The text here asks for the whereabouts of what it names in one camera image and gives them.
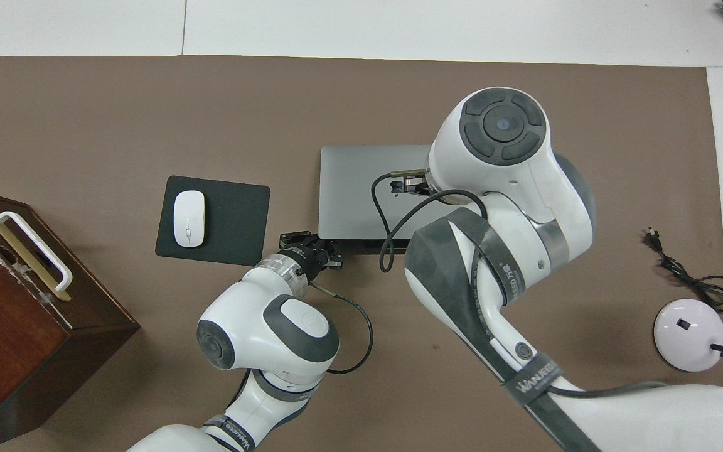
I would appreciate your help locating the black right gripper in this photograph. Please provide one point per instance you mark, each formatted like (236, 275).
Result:
(417, 185)

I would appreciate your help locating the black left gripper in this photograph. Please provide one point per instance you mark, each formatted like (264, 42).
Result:
(306, 260)

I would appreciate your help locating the grey laptop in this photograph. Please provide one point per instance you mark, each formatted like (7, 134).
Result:
(349, 188)

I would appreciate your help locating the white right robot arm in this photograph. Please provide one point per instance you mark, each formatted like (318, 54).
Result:
(512, 207)

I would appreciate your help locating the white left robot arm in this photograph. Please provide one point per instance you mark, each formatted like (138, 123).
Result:
(261, 326)

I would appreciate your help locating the black mouse pad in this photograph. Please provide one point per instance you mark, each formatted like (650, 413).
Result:
(236, 220)

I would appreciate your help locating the white computer mouse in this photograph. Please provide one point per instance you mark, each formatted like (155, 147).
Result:
(189, 220)

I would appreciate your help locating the brown table mat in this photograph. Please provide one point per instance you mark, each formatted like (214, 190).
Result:
(117, 113)

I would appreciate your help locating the brass box plate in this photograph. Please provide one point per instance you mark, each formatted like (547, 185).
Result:
(62, 295)

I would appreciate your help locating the white desk lamp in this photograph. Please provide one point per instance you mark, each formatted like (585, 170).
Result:
(688, 333)

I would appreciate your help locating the dark wooden box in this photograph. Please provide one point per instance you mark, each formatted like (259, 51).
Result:
(10, 351)

